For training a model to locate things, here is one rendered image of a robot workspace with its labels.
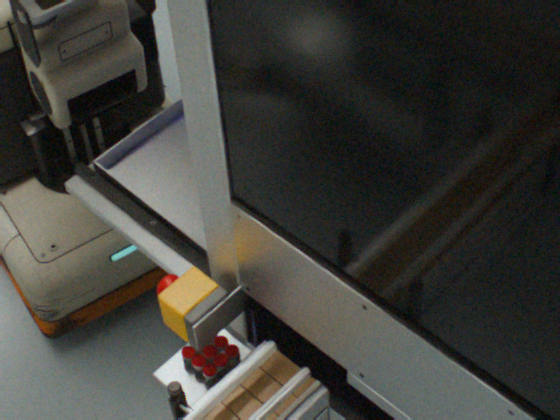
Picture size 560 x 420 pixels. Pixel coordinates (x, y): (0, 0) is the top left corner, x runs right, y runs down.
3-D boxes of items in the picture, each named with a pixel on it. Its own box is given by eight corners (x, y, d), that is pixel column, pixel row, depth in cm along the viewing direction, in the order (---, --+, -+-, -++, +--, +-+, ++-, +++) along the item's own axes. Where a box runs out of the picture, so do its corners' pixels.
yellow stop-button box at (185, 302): (233, 320, 143) (229, 291, 137) (197, 352, 140) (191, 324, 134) (197, 291, 147) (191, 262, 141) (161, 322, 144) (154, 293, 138)
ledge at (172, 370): (280, 379, 147) (279, 372, 146) (218, 436, 142) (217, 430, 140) (215, 326, 154) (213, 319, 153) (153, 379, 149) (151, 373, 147)
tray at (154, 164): (342, 188, 168) (342, 174, 165) (231, 281, 157) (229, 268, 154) (204, 96, 185) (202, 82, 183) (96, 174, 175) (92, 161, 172)
